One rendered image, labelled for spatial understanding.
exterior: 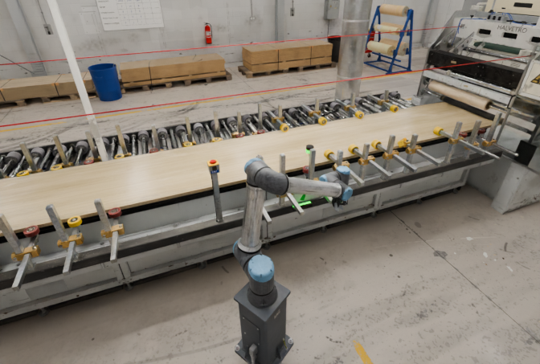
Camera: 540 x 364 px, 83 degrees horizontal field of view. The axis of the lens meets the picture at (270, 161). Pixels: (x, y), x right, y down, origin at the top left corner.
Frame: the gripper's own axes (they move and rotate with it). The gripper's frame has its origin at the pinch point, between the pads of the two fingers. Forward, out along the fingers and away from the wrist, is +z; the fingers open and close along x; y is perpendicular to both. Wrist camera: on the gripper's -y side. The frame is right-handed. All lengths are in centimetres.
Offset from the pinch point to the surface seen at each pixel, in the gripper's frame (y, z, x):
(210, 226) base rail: -30, 13, -89
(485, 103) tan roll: -70, -25, 226
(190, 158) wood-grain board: -101, -7, -90
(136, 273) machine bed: -55, 66, -152
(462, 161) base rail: -30, 13, 163
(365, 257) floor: -11, 83, 48
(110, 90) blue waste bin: -573, 58, -201
